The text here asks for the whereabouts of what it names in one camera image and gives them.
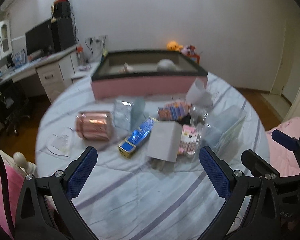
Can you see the yellow and blue snack bag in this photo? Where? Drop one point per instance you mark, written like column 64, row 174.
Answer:
column 105, row 53

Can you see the clear plastic case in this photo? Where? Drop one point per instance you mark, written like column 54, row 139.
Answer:
column 223, row 130

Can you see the pink bed cover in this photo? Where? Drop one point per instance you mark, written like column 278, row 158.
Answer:
column 5, row 180

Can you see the clear plastic bag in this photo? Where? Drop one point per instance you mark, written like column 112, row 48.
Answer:
column 121, row 113

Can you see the black computer tower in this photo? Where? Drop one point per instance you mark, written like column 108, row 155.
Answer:
column 62, row 35

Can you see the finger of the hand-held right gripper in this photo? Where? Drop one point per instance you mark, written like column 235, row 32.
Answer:
column 285, row 140
column 258, row 163

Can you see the wall power outlet strip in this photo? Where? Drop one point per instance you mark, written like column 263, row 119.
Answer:
column 98, row 38

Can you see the grey cardboard box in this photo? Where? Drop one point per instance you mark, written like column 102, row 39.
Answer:
column 163, row 140

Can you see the clear plastic bottle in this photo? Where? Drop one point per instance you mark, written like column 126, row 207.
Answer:
column 198, row 116

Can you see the orange octopus plush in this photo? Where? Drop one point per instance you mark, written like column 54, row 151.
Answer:
column 174, row 46

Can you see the pink storage box dark rim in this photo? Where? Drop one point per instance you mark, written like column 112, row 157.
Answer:
column 140, row 87

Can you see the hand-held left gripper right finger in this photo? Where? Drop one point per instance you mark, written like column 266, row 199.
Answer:
column 215, row 175

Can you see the clear heart-shaped tray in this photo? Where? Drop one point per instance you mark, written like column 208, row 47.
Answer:
column 60, row 141

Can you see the striped bedsheet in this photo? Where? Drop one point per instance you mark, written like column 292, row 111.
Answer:
column 130, row 192

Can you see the pink quilt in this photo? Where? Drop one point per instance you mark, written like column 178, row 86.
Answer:
column 282, row 160

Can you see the white glass-door cabinet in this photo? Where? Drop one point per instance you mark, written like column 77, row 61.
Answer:
column 0, row 42

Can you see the papers and books pile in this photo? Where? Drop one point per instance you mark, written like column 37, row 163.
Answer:
column 17, row 61

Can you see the small white side table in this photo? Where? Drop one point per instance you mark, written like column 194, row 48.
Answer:
column 83, row 73

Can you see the white desk with drawers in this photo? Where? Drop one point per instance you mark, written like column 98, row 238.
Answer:
column 52, row 75

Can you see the blue and gold box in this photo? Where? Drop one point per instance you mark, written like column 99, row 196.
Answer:
column 137, row 136

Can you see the white bed post knob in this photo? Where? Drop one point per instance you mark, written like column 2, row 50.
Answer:
column 21, row 158

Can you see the pink plush toy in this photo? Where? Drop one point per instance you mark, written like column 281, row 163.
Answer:
column 186, row 48

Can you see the bottle with orange lid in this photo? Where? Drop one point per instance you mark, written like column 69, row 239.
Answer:
column 81, row 56

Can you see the orange and blue packet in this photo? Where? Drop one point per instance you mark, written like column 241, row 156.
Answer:
column 173, row 111

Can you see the pale blue-grey cup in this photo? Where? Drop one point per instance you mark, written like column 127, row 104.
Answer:
column 137, row 112

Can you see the small snack packet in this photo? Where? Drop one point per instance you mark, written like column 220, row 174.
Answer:
column 85, row 68

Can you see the white folded paper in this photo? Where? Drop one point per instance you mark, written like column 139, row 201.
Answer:
column 198, row 93

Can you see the black office chair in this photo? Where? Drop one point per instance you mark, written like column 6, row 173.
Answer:
column 12, row 105

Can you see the black computer monitor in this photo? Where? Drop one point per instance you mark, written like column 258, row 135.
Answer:
column 37, row 37

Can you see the red printed box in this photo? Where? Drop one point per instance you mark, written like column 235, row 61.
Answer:
column 193, row 55

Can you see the black box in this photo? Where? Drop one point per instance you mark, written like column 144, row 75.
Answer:
column 62, row 10

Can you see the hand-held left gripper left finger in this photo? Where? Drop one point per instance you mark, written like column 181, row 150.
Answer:
column 82, row 173

